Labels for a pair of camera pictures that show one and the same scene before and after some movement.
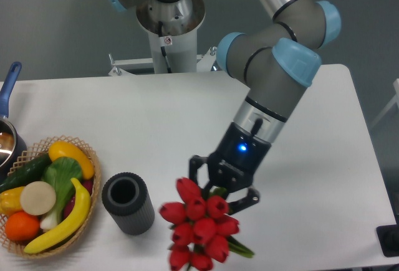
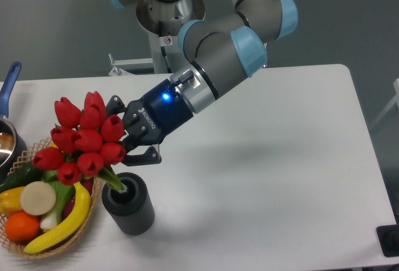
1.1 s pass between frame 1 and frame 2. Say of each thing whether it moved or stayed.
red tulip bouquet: moved
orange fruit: stayed
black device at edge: stayed
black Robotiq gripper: moved
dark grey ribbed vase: stayed
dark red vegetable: stayed
